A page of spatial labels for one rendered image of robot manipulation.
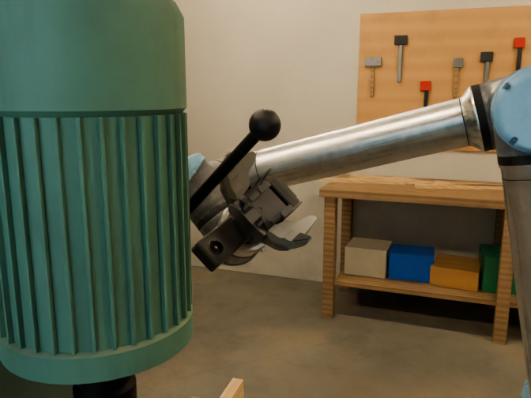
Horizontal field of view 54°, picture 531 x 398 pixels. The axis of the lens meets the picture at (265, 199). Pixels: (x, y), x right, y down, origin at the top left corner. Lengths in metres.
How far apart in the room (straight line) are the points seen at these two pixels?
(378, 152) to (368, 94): 2.78
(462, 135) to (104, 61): 0.68
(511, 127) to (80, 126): 0.57
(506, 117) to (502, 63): 2.92
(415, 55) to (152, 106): 3.34
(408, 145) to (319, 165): 0.17
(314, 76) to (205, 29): 0.92
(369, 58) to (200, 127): 1.41
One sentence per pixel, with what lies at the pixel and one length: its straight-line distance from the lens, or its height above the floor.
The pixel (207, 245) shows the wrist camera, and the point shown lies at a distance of 0.75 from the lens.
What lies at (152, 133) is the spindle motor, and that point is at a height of 1.40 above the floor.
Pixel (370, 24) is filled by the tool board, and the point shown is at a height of 1.88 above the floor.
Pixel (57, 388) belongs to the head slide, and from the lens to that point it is 0.65.
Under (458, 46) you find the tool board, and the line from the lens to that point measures 3.70.
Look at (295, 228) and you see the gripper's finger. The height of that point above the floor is 1.25.
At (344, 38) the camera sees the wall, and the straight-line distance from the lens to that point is 3.80.
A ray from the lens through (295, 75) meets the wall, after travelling 3.88.
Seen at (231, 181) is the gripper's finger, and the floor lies 1.31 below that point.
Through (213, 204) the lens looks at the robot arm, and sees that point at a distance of 0.93.
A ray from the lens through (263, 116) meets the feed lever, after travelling 0.55.
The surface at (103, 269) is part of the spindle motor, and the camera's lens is 0.43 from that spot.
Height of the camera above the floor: 1.43
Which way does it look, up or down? 12 degrees down
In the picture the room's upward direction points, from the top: straight up
